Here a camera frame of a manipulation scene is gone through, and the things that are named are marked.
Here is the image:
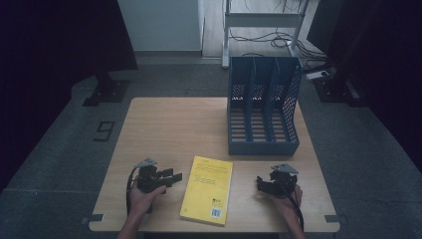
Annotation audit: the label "white power strip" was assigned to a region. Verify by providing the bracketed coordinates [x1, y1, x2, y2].
[306, 70, 330, 81]

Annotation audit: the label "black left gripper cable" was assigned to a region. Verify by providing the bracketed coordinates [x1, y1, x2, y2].
[125, 166, 139, 217]

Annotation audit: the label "person's right hand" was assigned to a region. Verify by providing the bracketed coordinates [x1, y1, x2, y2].
[270, 183, 304, 217]

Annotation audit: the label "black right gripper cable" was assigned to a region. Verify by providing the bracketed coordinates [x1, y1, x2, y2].
[280, 178, 306, 232]

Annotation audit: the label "yellow book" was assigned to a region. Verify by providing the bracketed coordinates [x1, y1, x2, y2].
[179, 155, 234, 227]

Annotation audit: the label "black cables on floor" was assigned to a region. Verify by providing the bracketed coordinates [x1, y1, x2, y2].
[228, 28, 330, 64]

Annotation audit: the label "black stand base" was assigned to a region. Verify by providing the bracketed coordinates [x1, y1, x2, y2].
[82, 71, 131, 108]
[313, 66, 366, 108]

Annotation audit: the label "white metal desk frame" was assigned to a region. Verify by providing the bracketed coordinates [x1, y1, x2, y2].
[221, 0, 312, 70]

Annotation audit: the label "dark curtain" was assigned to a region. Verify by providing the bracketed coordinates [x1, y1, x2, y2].
[307, 0, 422, 174]
[0, 0, 139, 194]

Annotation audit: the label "blue file rack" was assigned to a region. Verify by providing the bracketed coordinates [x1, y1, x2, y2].
[227, 55, 304, 157]

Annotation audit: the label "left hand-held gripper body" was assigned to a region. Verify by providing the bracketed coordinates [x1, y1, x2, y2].
[133, 157, 167, 194]

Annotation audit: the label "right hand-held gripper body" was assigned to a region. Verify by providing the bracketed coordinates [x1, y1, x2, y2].
[270, 163, 300, 197]

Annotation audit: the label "person's left hand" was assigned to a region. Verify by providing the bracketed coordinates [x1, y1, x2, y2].
[128, 183, 167, 217]

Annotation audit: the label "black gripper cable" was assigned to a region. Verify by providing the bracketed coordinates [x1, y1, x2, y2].
[280, 178, 306, 232]
[125, 166, 139, 217]

